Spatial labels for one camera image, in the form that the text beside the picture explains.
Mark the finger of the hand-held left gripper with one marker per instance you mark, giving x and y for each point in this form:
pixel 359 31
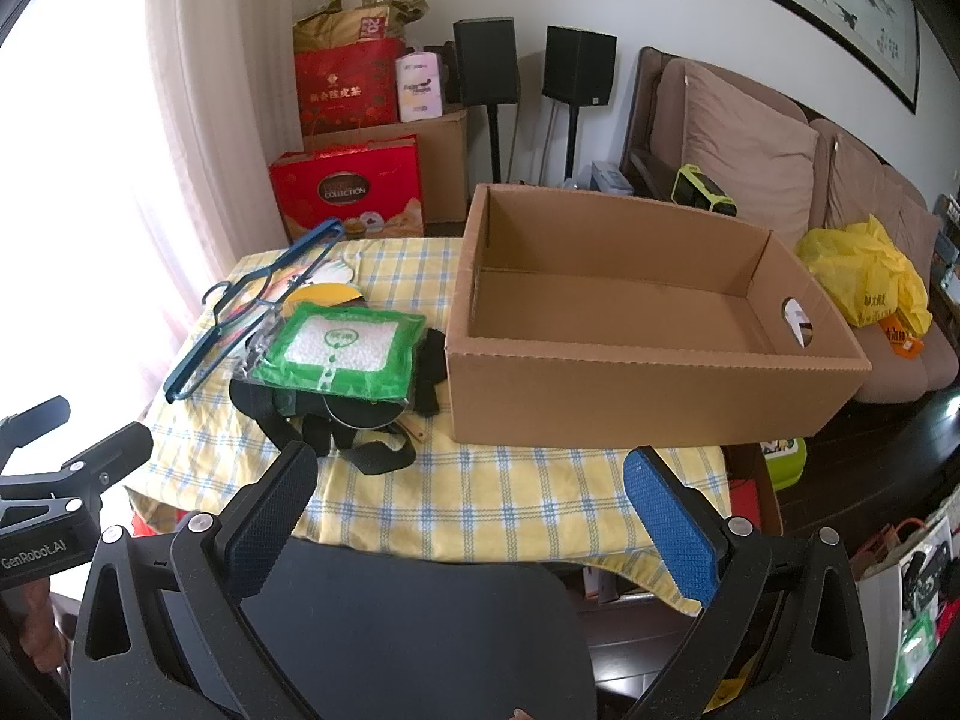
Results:
pixel 34 420
pixel 112 454

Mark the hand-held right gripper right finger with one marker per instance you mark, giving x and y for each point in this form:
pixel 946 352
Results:
pixel 671 532

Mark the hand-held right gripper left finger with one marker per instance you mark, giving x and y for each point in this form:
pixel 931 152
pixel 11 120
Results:
pixel 262 532

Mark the blue clothes hanger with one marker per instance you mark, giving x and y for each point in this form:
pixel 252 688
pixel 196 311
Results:
pixel 202 360

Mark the large cardboard box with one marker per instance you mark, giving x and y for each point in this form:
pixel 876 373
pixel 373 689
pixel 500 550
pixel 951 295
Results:
pixel 600 390

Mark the green white packet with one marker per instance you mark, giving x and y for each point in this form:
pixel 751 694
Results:
pixel 337 345

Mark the person's left hand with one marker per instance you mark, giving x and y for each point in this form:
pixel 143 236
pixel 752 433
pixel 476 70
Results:
pixel 45 630

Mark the green plastic container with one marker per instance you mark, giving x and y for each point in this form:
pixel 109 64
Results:
pixel 787 465

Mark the black chair back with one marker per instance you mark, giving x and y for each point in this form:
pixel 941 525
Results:
pixel 420 630

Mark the yellow checked tablecloth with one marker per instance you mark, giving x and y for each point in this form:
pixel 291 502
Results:
pixel 487 495

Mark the white paper shopping bag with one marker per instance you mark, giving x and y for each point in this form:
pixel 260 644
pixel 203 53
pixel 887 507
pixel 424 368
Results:
pixel 877 615

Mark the brown sofa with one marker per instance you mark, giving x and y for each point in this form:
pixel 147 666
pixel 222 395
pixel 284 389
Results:
pixel 892 375

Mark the orange bag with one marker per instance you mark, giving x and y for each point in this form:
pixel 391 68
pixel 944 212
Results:
pixel 900 334

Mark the yellow plastic bag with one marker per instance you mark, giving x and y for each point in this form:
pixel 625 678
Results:
pixel 862 262

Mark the green black portable device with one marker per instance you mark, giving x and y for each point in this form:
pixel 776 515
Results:
pixel 705 191

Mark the red gift box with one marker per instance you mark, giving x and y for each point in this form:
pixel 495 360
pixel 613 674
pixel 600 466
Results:
pixel 337 172

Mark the small grey box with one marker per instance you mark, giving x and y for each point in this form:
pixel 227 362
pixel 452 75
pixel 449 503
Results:
pixel 611 176

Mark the sheer white curtain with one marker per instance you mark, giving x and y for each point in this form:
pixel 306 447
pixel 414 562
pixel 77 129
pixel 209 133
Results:
pixel 187 90

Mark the beige cushion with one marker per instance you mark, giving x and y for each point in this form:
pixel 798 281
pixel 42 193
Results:
pixel 735 157
pixel 862 180

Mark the black speaker stand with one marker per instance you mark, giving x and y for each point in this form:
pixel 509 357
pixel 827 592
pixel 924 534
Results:
pixel 494 142
pixel 571 142

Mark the brown cardboard carton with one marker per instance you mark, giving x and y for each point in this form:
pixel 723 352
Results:
pixel 442 165

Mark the red gift bag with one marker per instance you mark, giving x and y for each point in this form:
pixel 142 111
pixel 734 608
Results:
pixel 337 90

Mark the pink tissue pack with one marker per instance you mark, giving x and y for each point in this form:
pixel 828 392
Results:
pixel 418 90

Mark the black speaker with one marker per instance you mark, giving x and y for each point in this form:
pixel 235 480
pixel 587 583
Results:
pixel 577 64
pixel 486 60

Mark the gold paper bag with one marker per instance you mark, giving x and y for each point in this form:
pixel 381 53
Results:
pixel 330 19

